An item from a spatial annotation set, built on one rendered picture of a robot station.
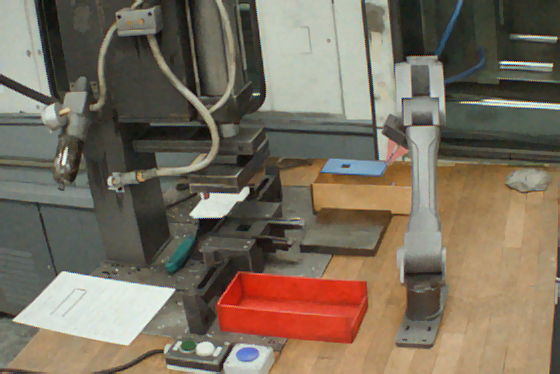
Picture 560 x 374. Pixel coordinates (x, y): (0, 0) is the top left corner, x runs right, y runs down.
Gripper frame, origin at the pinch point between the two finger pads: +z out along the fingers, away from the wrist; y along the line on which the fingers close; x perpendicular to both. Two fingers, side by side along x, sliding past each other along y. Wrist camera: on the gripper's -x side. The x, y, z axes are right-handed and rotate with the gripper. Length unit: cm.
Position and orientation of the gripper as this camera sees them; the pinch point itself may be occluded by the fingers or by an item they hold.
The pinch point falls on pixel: (388, 161)
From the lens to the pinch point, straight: 185.4
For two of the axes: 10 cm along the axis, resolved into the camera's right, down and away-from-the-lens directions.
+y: -8.6, -5.1, 0.6
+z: -4.1, 7.5, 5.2
